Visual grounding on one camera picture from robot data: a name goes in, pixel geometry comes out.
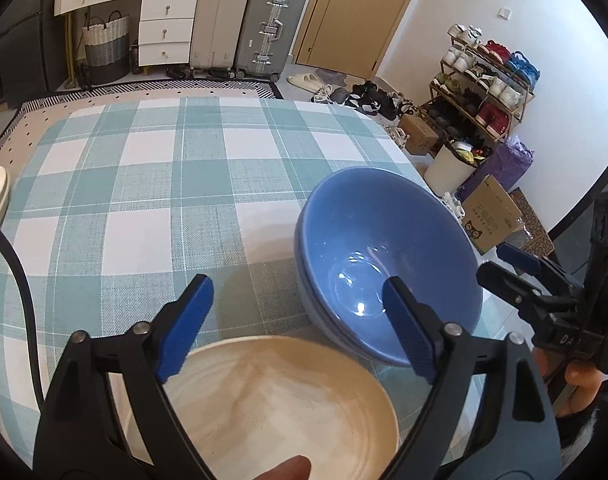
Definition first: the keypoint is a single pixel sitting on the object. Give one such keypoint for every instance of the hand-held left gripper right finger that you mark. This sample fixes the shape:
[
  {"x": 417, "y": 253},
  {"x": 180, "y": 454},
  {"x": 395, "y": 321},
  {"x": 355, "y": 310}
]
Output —
[{"x": 409, "y": 330}]

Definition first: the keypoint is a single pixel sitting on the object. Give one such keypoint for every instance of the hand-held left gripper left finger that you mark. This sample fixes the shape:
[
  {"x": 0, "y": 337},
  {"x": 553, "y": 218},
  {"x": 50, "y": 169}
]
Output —
[{"x": 188, "y": 330}]

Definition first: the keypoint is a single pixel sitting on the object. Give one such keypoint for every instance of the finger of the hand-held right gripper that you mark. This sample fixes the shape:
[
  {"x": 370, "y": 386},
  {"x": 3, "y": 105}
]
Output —
[
  {"x": 504, "y": 282},
  {"x": 521, "y": 258}
]

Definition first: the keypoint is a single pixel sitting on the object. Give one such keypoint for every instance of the cream plate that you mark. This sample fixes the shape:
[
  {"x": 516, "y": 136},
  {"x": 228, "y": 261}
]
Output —
[{"x": 284, "y": 410}]

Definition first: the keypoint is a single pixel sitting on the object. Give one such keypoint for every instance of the person's right hand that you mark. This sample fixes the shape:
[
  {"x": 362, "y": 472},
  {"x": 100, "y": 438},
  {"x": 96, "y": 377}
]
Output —
[{"x": 576, "y": 385}]

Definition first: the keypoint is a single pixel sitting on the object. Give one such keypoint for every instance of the person's left hand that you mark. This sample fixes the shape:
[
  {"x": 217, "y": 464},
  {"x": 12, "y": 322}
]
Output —
[{"x": 289, "y": 467}]

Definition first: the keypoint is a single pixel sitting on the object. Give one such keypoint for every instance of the patterned doormat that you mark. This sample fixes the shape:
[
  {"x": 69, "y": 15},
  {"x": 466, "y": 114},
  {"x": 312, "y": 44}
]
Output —
[{"x": 534, "y": 225}]

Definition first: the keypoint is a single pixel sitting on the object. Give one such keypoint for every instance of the printed cardboard box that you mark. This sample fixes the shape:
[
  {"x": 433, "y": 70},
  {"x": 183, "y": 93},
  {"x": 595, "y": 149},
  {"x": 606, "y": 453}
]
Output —
[{"x": 489, "y": 215}]

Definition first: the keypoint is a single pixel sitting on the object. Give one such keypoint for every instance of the purple bag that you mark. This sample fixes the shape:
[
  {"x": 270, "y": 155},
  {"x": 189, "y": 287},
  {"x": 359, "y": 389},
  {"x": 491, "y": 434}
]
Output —
[{"x": 509, "y": 165}]

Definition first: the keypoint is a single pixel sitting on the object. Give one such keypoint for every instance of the teal checked tablecloth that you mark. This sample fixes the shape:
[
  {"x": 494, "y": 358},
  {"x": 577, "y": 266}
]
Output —
[{"x": 143, "y": 220}]

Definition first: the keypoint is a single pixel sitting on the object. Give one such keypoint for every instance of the wooden shoe rack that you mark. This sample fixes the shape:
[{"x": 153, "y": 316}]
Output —
[{"x": 526, "y": 105}]

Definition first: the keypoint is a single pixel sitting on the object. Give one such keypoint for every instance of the small brown cardboard box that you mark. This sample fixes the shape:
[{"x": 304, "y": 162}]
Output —
[{"x": 419, "y": 134}]

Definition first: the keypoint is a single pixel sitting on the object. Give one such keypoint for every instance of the shoe rack with shoes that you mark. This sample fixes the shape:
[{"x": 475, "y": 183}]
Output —
[{"x": 489, "y": 85}]

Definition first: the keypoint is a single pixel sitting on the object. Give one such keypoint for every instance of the scattered dark footwear group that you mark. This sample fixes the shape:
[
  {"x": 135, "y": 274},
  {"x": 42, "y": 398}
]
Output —
[{"x": 369, "y": 100}]

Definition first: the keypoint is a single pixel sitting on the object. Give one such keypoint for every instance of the beige slipper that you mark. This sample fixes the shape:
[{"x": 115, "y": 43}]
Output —
[
  {"x": 315, "y": 78},
  {"x": 298, "y": 81}
]

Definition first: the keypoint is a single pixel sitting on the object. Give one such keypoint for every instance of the dark water bottle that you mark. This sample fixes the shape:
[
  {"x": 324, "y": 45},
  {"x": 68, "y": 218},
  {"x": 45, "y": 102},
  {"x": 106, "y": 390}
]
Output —
[{"x": 134, "y": 60}]

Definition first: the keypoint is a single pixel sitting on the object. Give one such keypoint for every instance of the woven laundry basket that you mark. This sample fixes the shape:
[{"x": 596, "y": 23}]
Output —
[{"x": 106, "y": 55}]

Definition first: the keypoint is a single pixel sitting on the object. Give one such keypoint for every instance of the tan wooden door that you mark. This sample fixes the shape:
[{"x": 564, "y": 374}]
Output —
[{"x": 364, "y": 15}]

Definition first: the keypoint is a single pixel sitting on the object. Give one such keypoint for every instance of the white dressing table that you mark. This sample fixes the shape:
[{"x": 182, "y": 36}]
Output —
[{"x": 163, "y": 30}]

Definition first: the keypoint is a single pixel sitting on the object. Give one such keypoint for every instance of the silver suitcase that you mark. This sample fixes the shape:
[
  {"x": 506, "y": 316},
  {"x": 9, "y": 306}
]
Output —
[{"x": 269, "y": 30}]

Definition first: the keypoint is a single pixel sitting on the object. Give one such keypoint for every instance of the white suitcase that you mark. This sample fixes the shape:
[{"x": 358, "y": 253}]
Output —
[{"x": 218, "y": 20}]

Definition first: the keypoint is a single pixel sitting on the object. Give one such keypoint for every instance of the grey refrigerator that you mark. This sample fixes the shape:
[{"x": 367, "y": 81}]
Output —
[{"x": 28, "y": 60}]

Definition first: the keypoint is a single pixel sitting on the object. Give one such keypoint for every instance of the white light switch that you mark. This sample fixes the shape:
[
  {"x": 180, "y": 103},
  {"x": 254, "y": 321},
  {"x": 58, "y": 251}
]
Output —
[{"x": 505, "y": 12}]

